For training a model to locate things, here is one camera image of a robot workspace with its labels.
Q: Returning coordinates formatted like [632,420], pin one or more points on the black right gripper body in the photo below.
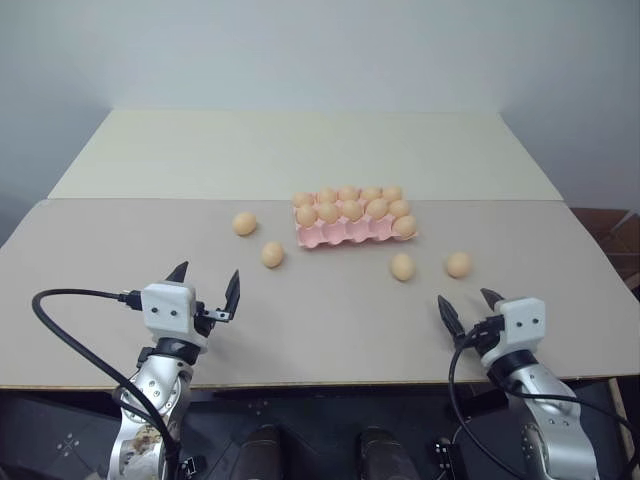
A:
[482,332]

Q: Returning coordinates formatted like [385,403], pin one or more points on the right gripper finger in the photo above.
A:
[492,300]
[451,317]

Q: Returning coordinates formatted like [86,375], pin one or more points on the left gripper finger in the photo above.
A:
[231,295]
[179,273]

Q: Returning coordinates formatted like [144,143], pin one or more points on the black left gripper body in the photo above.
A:
[207,320]

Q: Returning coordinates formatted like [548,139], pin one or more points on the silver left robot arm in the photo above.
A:
[160,390]

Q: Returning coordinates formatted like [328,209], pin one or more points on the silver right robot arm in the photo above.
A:
[552,425]

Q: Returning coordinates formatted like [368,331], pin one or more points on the pink egg tray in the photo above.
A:
[345,232]

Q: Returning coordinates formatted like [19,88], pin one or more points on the tan egg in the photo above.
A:
[245,223]
[327,195]
[351,209]
[402,267]
[301,199]
[458,264]
[392,192]
[371,193]
[306,215]
[376,207]
[272,254]
[328,211]
[405,225]
[348,192]
[399,207]

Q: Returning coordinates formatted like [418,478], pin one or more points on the small black box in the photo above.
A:
[442,454]
[188,466]

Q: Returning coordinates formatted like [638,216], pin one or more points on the dark rounded shape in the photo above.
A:
[262,452]
[385,455]

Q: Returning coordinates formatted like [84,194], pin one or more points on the wooden table leg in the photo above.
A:
[620,425]

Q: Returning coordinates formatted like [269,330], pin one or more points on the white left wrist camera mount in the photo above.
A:
[167,312]

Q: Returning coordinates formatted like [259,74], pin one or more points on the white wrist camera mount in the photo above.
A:
[525,325]
[167,312]

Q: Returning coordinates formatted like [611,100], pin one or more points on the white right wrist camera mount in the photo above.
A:
[525,325]

